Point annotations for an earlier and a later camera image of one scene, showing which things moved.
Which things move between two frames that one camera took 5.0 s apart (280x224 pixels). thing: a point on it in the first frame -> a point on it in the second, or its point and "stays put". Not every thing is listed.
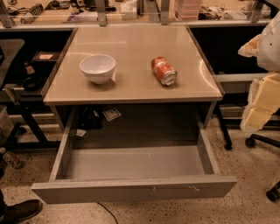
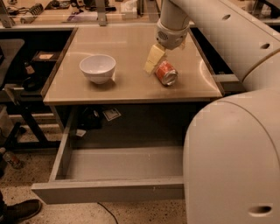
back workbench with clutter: (195, 14) stays put
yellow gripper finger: (251, 48) -> (171, 39)
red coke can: (166, 74) stays put
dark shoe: (17, 213) stays put
